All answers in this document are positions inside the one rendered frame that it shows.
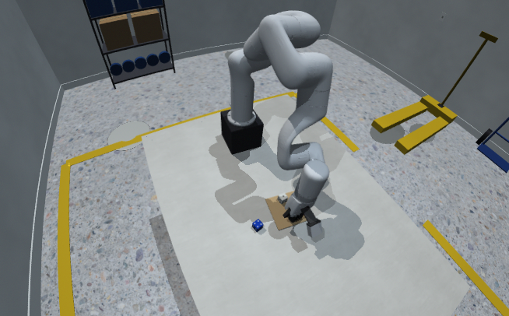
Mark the tan flat mat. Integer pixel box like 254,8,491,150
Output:
266,191,307,230

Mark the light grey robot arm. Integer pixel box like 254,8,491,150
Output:
227,11,333,203

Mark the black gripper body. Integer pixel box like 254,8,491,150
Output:
285,192,317,217

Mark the blue die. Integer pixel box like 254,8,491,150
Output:
252,219,263,232

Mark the grey die with black pips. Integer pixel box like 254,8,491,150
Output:
277,192,288,204

